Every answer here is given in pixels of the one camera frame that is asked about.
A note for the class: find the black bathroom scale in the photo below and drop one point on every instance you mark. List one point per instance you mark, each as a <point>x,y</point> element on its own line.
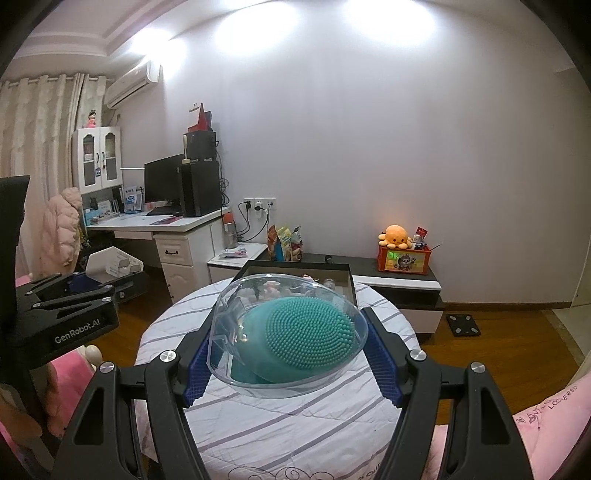
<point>462,326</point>

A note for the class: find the pink blue booklet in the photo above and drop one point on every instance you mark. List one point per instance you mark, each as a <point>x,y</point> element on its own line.
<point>233,254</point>

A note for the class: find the black computer monitor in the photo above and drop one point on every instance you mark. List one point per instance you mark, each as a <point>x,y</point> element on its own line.
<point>162,182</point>

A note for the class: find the teal round object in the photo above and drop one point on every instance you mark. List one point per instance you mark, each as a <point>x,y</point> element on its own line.
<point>231,300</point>

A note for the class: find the white air conditioner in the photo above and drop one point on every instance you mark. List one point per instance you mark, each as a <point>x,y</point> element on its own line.
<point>131,85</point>

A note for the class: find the teal silicone brush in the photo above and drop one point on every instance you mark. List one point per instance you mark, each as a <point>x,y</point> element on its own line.
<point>304,337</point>

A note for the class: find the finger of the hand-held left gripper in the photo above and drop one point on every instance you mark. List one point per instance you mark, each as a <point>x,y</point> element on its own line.
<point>69,301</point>
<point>85,280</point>

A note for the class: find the white desk with drawers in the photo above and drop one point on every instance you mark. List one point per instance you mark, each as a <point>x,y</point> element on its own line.
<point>184,267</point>

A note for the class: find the pink storage box dark rim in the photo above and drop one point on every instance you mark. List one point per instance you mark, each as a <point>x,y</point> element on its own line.
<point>339,281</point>

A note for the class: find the pink printed quilt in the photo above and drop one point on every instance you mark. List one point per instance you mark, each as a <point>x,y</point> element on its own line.
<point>545,429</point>

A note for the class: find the pink bed sheet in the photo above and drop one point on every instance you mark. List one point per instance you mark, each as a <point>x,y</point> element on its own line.
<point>64,397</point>

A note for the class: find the small pink doll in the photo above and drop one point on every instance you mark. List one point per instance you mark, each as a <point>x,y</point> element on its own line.
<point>92,120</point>

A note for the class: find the red white packet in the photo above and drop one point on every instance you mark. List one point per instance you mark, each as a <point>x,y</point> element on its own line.
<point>420,234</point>

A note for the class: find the blue white carton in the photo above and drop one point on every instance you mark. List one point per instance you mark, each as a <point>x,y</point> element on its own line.
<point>133,199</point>

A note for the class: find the white and dark low cabinet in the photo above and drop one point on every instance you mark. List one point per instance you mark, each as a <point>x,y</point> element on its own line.
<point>406,318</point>

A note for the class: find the black keyboard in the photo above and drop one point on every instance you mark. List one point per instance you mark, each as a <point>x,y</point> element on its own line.
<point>162,212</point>

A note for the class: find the red paper box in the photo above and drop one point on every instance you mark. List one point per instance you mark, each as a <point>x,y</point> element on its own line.
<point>201,121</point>

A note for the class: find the bottle with orange lid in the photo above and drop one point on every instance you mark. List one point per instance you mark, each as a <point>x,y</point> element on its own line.
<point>230,233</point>

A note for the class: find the orange snack bag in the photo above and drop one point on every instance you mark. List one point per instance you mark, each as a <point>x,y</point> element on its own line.
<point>272,244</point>

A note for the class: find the striped white tablecloth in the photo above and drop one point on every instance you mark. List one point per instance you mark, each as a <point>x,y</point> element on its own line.
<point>277,424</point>

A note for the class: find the black speaker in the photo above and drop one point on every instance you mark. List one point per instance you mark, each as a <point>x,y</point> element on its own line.
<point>201,146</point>

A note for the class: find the orange octopus plush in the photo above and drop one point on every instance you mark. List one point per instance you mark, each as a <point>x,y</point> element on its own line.
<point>395,234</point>

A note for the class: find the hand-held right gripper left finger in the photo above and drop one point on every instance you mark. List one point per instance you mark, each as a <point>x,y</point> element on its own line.
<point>196,378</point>

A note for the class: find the black computer tower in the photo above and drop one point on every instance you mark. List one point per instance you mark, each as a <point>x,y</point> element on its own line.
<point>201,189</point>

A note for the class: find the cream curtain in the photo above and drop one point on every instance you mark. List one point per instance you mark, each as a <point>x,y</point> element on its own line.
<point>37,138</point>

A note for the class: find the row of books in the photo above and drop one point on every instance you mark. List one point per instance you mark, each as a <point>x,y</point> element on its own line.
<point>106,207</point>

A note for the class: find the pink puffer jacket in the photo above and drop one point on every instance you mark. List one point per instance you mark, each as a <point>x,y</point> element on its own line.
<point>60,230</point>

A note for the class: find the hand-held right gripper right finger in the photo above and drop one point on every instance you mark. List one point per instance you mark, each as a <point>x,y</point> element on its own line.
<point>385,369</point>

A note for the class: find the orange printed crate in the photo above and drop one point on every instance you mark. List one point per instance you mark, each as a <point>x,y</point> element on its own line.
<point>404,261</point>

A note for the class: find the yellow blue snack bag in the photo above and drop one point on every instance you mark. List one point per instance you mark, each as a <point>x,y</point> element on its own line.
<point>285,244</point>

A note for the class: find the white wall socket strip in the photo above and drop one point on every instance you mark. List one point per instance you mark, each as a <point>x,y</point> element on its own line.
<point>259,203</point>

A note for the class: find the grey red snack bag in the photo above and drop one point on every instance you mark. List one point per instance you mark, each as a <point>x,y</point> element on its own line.
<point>298,247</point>

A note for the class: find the white glass-door cabinet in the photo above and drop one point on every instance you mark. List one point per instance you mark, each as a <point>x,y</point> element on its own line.
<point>97,159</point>

